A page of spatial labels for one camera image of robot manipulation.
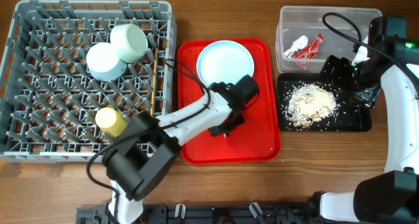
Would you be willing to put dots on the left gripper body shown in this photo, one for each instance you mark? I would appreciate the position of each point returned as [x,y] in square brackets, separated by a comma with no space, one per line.
[228,128]

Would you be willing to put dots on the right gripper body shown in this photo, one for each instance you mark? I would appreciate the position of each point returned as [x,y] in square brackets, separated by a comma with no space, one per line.
[344,75]

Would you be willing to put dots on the red snack wrapper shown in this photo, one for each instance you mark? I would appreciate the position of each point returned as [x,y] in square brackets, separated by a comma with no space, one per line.
[311,49]

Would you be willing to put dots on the rice and food scraps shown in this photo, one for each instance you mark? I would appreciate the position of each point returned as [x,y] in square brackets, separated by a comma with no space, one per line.
[309,104]

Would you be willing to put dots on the white round plate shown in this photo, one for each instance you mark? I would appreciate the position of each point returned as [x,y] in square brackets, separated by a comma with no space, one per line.
[224,61]

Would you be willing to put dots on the wooden chopstick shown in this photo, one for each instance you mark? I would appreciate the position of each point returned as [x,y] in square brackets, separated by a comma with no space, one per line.
[155,67]

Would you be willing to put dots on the yellow plastic cup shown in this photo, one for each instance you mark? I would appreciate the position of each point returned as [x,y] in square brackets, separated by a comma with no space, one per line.
[110,121]

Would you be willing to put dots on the pale green bowl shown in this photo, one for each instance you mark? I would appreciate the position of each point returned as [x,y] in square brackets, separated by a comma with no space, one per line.
[129,42]

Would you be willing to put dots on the pale blue bowl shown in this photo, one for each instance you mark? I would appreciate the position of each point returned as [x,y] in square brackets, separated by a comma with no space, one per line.
[103,63]

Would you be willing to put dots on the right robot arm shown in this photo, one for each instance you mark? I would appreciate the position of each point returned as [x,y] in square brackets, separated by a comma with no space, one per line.
[386,61]

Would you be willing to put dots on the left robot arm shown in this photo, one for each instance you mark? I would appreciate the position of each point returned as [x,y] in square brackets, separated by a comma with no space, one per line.
[140,159]

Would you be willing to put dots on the grey dishwasher rack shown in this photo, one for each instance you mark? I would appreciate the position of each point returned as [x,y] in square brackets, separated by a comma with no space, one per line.
[49,98]

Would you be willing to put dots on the red plastic tray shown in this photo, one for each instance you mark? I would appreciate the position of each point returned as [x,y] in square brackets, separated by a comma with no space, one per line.
[258,138]

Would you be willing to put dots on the black plastic tray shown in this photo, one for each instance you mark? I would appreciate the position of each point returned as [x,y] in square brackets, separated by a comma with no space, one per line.
[344,118]

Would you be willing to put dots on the clear plastic bin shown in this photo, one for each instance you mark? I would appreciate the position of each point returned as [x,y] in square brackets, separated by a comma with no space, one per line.
[296,21]

